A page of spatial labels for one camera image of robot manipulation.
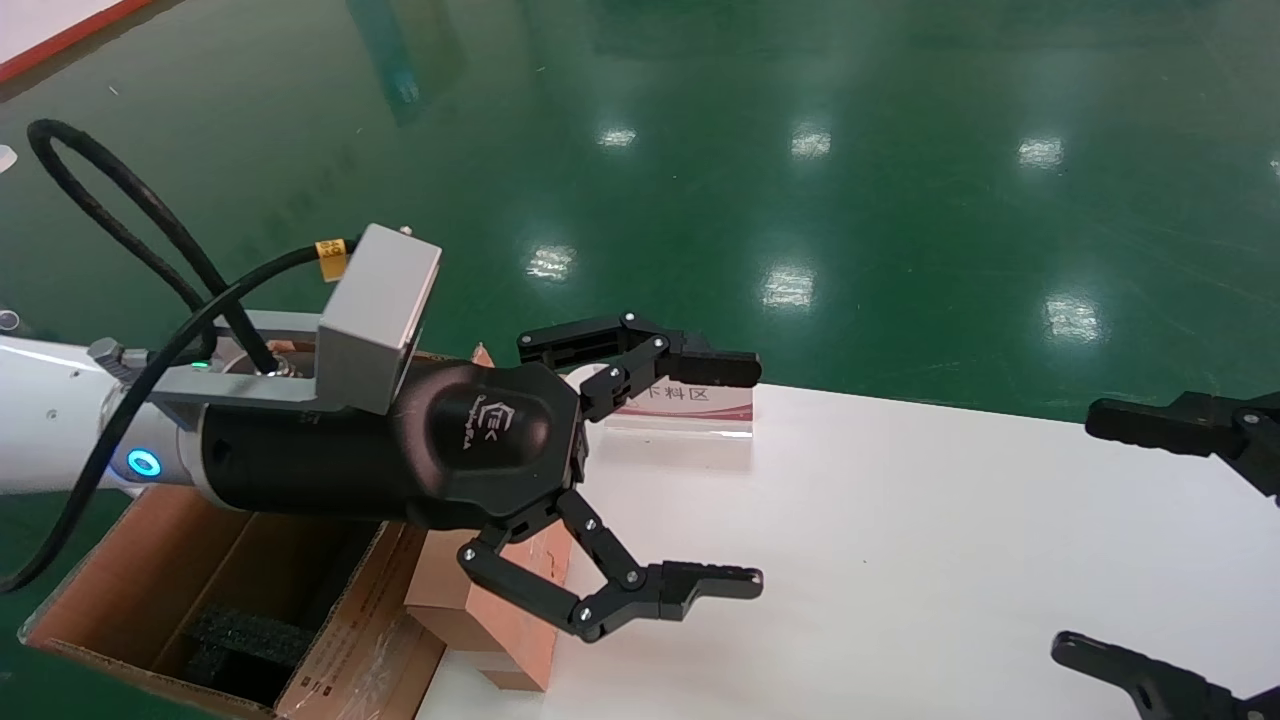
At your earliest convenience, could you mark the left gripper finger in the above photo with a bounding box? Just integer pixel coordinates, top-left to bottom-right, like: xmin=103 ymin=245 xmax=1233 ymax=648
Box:
xmin=517 ymin=312 xmax=764 ymax=422
xmin=457 ymin=488 xmax=765 ymax=644

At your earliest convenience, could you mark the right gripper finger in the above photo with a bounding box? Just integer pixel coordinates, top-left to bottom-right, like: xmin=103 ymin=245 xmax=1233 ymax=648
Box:
xmin=1086 ymin=390 xmax=1280 ymax=498
xmin=1052 ymin=630 xmax=1280 ymax=720

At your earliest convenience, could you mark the black foam insert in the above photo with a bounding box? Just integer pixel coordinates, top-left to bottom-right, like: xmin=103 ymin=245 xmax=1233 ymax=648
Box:
xmin=180 ymin=605 xmax=316 ymax=701

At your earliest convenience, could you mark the small cardboard box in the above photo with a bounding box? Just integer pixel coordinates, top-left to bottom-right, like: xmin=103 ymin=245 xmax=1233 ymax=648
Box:
xmin=405 ymin=520 xmax=573 ymax=693

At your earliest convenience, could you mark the acrylic sign with red print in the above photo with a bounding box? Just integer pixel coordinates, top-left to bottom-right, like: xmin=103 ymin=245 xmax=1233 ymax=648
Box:
xmin=600 ymin=365 xmax=756 ymax=439

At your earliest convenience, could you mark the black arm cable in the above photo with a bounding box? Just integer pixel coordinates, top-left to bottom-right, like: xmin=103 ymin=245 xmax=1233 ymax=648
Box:
xmin=0 ymin=118 xmax=361 ymax=596

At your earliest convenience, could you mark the grey wrist camera housing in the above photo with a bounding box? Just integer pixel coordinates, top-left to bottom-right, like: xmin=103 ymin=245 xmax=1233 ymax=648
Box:
xmin=150 ymin=223 xmax=443 ymax=416

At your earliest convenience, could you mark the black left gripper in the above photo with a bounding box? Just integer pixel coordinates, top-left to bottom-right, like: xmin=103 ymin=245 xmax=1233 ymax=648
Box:
xmin=198 ymin=358 xmax=588 ymax=531

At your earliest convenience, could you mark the large open cardboard box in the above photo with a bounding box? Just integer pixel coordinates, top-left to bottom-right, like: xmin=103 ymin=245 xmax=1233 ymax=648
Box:
xmin=18 ymin=345 xmax=501 ymax=720

